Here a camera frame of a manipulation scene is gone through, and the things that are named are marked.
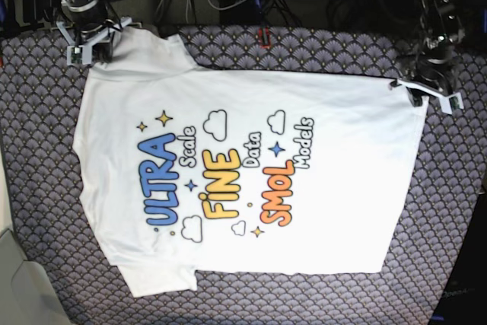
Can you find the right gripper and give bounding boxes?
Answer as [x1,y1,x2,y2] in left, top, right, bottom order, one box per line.
[56,0,132,63]

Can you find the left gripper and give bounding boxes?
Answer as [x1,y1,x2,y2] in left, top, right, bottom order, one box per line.
[390,55,457,107]

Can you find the white printed T-shirt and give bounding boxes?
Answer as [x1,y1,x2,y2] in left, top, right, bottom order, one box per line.
[73,28,427,297]

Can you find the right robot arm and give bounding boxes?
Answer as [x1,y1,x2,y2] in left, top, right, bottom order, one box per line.
[55,0,132,65]

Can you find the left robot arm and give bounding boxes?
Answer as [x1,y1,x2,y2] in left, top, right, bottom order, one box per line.
[390,0,465,115]

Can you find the red black table clamp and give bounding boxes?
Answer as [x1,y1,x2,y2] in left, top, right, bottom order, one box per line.
[258,27,272,49]

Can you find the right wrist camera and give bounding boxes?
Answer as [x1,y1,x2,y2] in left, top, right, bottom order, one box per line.
[66,44,93,65]

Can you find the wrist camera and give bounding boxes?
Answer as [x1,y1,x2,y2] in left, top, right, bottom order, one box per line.
[438,92,464,115]
[66,44,93,65]

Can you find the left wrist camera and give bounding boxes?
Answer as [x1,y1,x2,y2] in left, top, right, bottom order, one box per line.
[438,92,464,115]

